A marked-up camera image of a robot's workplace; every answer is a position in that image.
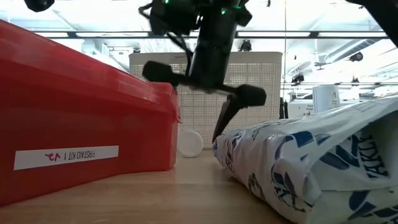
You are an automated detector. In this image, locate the black ceiling light rail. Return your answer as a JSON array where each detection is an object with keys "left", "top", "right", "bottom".
[{"left": 34, "top": 30, "right": 389, "bottom": 40}]

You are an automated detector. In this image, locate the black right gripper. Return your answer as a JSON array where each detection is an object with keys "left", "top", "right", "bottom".
[{"left": 138, "top": 0, "right": 267, "bottom": 144}]

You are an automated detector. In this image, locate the white standing sign board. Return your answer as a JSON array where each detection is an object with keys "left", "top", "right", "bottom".
[{"left": 312, "top": 85, "right": 341, "bottom": 114}]

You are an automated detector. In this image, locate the thin vertical metal pole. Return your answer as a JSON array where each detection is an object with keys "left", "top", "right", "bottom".
[{"left": 283, "top": 0, "right": 287, "bottom": 119}]

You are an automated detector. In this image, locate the white blue wipes pack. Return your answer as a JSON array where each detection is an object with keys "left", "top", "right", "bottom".
[{"left": 212, "top": 95, "right": 398, "bottom": 224}]

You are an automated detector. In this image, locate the red first aid kit case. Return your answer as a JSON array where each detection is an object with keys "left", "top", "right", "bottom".
[{"left": 0, "top": 19, "right": 182, "bottom": 207}]

